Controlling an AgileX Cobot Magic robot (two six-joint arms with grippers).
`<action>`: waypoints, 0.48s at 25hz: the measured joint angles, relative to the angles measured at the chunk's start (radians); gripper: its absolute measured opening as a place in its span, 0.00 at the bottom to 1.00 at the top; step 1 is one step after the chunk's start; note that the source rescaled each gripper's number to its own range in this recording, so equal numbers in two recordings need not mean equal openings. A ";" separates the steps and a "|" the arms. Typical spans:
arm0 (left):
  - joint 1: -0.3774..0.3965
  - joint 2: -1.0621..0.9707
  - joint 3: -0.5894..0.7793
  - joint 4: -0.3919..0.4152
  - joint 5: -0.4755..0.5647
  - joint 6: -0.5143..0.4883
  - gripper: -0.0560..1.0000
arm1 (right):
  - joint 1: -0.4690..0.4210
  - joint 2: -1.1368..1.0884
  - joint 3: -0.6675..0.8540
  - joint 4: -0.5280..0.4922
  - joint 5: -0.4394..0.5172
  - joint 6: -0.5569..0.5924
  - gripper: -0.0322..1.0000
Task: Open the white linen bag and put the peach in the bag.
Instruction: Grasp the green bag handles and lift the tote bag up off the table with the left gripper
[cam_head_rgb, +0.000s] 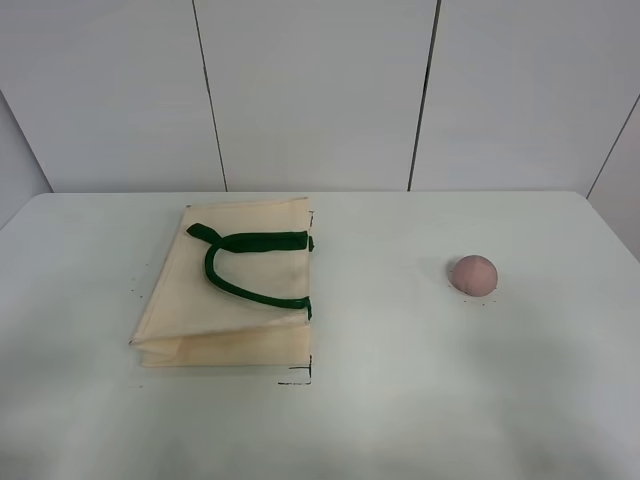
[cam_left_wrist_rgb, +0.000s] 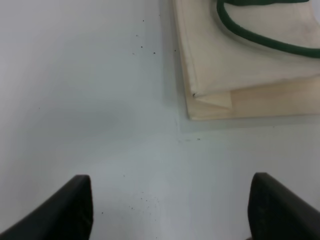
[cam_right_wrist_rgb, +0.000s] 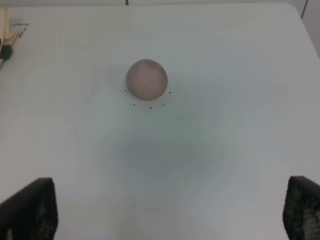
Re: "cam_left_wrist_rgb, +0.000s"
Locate white linen bag green handles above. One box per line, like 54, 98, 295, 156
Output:
173, 0, 320, 120

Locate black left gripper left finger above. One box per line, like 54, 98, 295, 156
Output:
0, 175, 93, 240

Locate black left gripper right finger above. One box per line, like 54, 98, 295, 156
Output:
247, 172, 320, 240

